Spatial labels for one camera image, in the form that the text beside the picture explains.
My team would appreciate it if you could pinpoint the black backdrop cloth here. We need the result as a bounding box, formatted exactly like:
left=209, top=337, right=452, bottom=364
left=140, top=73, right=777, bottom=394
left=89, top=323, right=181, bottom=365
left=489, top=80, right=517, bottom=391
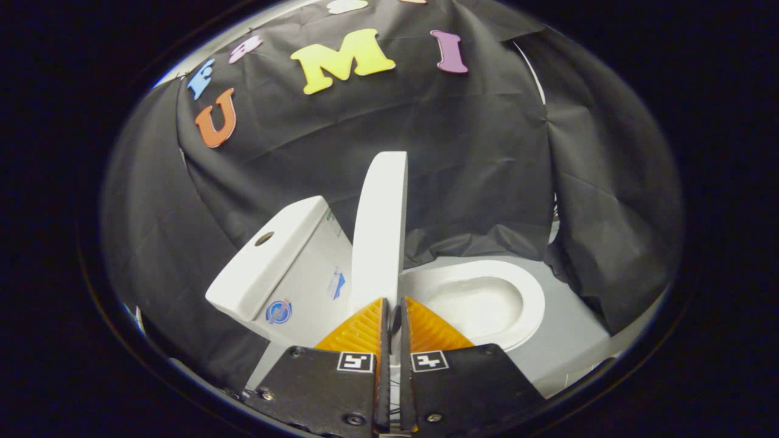
left=100, top=0, right=685, bottom=390

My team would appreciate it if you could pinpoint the white toilet lid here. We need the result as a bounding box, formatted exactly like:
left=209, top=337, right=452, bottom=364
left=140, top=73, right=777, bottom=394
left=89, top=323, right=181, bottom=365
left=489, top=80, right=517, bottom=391
left=350, top=151, right=408, bottom=315

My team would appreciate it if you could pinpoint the white toilet tank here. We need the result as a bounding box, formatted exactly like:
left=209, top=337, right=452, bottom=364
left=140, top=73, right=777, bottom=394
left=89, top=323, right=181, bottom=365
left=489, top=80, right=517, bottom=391
left=205, top=195, right=355, bottom=349

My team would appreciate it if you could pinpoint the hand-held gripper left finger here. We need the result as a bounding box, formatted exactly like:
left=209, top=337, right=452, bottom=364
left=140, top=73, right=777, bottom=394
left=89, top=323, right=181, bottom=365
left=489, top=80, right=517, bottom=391
left=242, top=297, right=391, bottom=436

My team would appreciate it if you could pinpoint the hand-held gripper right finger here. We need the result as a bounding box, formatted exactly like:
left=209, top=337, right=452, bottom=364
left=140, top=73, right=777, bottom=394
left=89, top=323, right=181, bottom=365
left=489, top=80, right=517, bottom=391
left=399, top=296, right=545, bottom=434

